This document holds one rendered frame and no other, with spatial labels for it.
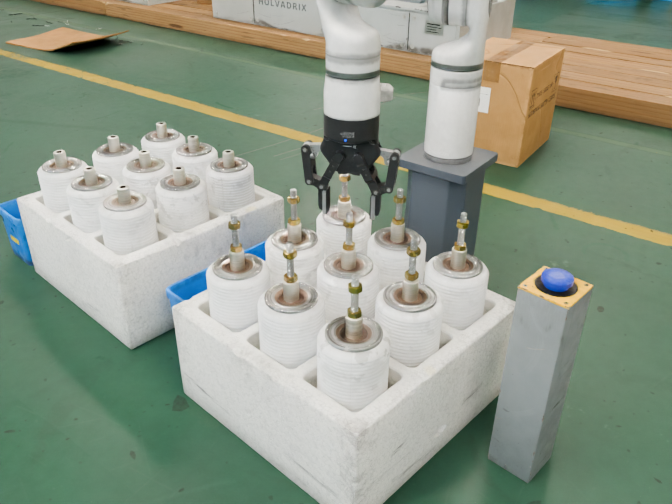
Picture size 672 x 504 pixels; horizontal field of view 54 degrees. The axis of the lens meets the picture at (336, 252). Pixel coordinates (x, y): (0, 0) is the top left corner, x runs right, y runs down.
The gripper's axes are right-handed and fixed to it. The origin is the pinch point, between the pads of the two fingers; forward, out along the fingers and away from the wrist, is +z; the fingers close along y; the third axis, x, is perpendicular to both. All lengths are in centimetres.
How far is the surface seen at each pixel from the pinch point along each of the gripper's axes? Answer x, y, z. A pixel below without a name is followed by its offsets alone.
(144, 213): 10.1, -38.9, 10.9
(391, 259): 5.3, 5.9, 11.2
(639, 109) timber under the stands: 160, 72, 31
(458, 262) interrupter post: 2.9, 16.3, 8.8
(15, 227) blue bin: 23, -78, 26
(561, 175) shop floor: 104, 42, 35
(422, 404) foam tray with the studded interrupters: -15.2, 13.8, 21.3
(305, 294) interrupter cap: -9.3, -4.2, 9.8
